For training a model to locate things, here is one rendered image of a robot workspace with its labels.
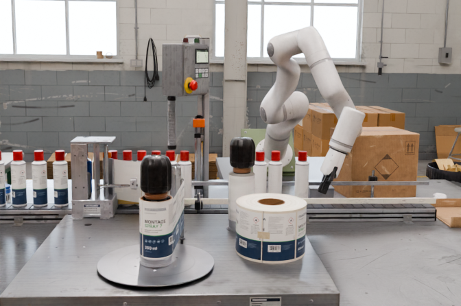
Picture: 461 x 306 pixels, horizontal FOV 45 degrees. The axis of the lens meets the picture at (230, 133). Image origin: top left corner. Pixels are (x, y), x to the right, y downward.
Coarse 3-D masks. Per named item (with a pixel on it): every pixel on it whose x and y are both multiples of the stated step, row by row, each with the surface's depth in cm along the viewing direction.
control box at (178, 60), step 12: (168, 48) 203; (180, 48) 200; (192, 48) 204; (204, 48) 211; (168, 60) 204; (180, 60) 201; (192, 60) 205; (168, 72) 204; (180, 72) 201; (192, 72) 205; (168, 84) 205; (180, 84) 202; (204, 84) 213; (180, 96) 203
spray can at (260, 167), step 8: (256, 152) 207; (264, 152) 207; (256, 160) 207; (264, 160) 207; (256, 168) 206; (264, 168) 206; (256, 176) 207; (264, 176) 207; (256, 184) 207; (264, 184) 207; (256, 192) 207; (264, 192) 208
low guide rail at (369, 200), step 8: (184, 200) 204; (192, 200) 204; (200, 200) 205; (208, 200) 205; (216, 200) 205; (224, 200) 205; (312, 200) 207; (320, 200) 207; (328, 200) 208; (336, 200) 208; (344, 200) 208; (352, 200) 208; (360, 200) 208; (368, 200) 208; (376, 200) 209; (384, 200) 209; (392, 200) 209; (400, 200) 209; (408, 200) 209; (416, 200) 210; (424, 200) 210; (432, 200) 210
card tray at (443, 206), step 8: (440, 200) 228; (448, 200) 228; (456, 200) 228; (440, 208) 227; (448, 208) 227; (456, 208) 227; (440, 216) 215; (448, 216) 215; (456, 216) 215; (448, 224) 205; (456, 224) 202
